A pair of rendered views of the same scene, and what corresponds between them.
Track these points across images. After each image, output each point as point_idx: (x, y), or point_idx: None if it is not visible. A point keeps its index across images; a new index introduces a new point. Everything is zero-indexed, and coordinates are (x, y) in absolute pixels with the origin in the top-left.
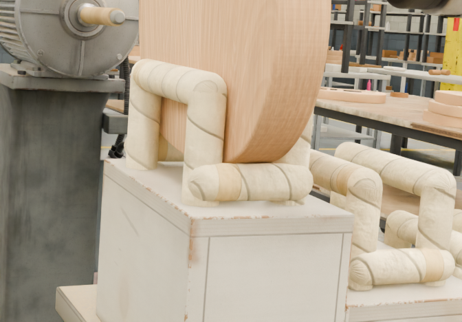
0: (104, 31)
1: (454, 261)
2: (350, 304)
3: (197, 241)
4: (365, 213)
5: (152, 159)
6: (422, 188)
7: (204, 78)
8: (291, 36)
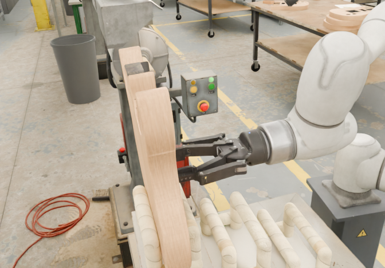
0: (152, 63)
1: None
2: None
3: None
4: (228, 266)
5: None
6: (256, 245)
7: (148, 243)
8: (172, 256)
